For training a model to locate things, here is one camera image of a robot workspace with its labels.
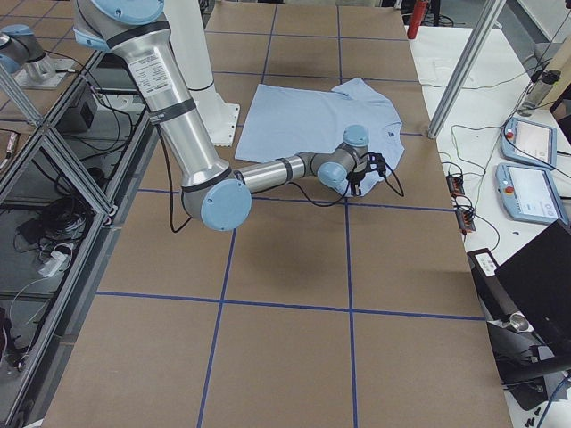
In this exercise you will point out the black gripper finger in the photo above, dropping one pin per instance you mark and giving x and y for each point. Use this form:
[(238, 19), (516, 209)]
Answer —
[(354, 191)]

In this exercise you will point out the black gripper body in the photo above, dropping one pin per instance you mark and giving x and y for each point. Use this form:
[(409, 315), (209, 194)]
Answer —
[(355, 177)]

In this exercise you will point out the light blue t-shirt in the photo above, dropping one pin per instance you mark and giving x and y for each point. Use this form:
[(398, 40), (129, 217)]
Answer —
[(284, 121)]

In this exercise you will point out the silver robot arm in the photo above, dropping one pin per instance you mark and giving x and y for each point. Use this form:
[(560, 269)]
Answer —
[(28, 62), (213, 192)]

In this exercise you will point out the upper orange circuit board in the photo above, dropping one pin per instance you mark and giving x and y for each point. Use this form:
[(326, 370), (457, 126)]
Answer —
[(455, 185)]

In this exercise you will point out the orange circuit board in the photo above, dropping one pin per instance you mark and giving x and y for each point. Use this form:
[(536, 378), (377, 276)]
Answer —
[(465, 218), (455, 185)]

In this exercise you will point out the lower orange circuit board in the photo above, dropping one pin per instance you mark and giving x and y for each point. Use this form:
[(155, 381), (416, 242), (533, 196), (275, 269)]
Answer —
[(465, 218)]

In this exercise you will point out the upper blue teach pendant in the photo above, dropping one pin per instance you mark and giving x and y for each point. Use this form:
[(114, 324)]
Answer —
[(529, 143)]

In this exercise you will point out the blue teach pendant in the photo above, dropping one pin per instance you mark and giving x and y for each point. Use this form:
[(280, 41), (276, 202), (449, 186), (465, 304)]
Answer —
[(528, 194), (529, 143)]

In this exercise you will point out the lower blue teach pendant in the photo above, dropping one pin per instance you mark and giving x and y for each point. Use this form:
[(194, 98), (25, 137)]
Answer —
[(528, 194)]

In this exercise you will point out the red fire extinguisher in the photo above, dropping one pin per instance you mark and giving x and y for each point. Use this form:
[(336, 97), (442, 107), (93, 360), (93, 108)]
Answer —
[(416, 18)]

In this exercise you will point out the black laptop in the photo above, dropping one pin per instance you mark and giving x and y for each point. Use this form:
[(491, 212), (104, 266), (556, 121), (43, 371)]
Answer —
[(537, 279)]

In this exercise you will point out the clear water bottle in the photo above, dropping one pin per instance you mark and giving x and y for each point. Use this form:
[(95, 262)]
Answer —
[(540, 90)]

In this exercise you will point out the black box under rack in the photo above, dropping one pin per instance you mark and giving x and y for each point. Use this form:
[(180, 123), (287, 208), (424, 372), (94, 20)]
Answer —
[(80, 114)]

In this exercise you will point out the white power strip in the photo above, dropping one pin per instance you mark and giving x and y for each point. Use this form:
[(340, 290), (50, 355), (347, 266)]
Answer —
[(53, 264)]

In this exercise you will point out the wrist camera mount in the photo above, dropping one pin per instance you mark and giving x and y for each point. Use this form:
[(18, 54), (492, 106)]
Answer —
[(375, 162)]

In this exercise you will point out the aluminium frame post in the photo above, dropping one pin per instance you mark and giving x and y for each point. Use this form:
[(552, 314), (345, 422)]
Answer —
[(466, 61)]

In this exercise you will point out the white camera pedestal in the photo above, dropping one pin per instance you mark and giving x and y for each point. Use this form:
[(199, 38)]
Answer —
[(190, 50)]

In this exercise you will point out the aluminium frame rack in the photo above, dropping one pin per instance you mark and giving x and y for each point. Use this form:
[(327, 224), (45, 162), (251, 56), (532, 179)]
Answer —
[(67, 192)]

